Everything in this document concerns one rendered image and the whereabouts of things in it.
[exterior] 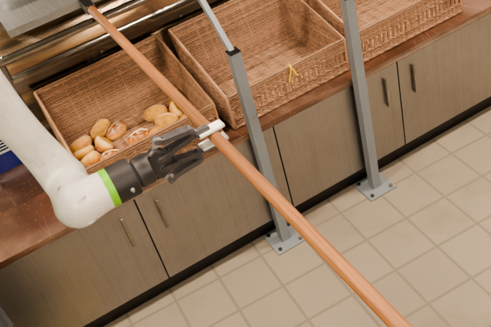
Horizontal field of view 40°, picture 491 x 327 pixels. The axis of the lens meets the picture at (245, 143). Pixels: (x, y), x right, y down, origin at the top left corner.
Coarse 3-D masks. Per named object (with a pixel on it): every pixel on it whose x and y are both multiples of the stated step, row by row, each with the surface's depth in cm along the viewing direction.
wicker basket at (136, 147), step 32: (96, 64) 271; (128, 64) 276; (160, 64) 281; (64, 96) 268; (96, 96) 274; (160, 96) 285; (192, 96) 272; (64, 128) 272; (128, 128) 276; (128, 160) 243
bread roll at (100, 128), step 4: (100, 120) 274; (104, 120) 274; (108, 120) 274; (96, 124) 273; (100, 124) 273; (104, 124) 273; (108, 124) 273; (92, 128) 272; (96, 128) 272; (100, 128) 271; (104, 128) 271; (92, 132) 271; (96, 132) 271; (100, 132) 271; (104, 132) 271; (92, 136) 271
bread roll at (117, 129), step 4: (112, 124) 271; (116, 124) 270; (120, 124) 271; (124, 124) 274; (108, 128) 270; (112, 128) 269; (116, 128) 270; (120, 128) 270; (124, 128) 272; (108, 132) 269; (112, 132) 269; (116, 132) 269; (120, 132) 270; (124, 132) 273; (108, 136) 270; (112, 136) 269; (116, 136) 270; (120, 136) 271; (112, 140) 271
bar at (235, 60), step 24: (144, 0) 231; (96, 24) 227; (216, 24) 234; (24, 48) 220; (360, 48) 257; (240, 72) 236; (360, 72) 263; (240, 96) 242; (360, 96) 269; (360, 120) 278; (264, 144) 257; (264, 168) 262; (384, 192) 297; (288, 240) 287
